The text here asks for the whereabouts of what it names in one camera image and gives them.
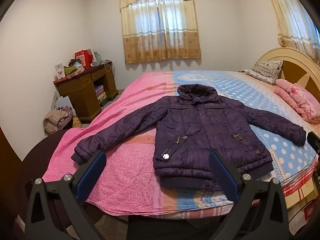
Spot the brown wooden door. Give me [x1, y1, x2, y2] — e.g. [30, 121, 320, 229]
[0, 127, 22, 172]

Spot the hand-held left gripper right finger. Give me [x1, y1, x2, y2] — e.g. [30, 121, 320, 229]
[208, 150, 290, 240]

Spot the red plaid bed sheet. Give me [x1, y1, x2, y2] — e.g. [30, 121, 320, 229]
[160, 175, 320, 233]

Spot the cream bed headboard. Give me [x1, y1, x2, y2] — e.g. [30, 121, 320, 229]
[257, 47, 320, 102]

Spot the purple quilted jacket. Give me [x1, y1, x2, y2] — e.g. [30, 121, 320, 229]
[71, 84, 307, 192]

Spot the dark round table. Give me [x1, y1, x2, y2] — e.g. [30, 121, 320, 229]
[15, 129, 75, 230]

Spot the pink and blue printed bedspread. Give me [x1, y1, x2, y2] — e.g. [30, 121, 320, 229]
[41, 70, 320, 217]

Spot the wide beige floral curtain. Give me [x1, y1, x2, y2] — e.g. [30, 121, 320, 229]
[119, 0, 202, 64]

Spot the white shopping bag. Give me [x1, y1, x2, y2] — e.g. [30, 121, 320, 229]
[54, 91, 73, 111]

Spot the pile of beige clothes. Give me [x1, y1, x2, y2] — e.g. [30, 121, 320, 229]
[43, 106, 74, 133]

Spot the brown wooden desk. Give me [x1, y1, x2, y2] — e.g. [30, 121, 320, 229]
[53, 64, 118, 123]

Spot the white flower card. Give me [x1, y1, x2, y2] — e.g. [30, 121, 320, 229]
[55, 63, 66, 80]

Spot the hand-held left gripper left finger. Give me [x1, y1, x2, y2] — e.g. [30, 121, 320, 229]
[25, 150, 107, 240]

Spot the folded pink floral blanket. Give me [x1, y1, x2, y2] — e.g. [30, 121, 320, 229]
[274, 79, 320, 123]

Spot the narrow beige floral curtain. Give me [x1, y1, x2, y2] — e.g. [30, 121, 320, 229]
[262, 0, 320, 53]

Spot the striped frilled pillow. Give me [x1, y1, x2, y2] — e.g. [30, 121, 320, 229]
[244, 60, 284, 85]

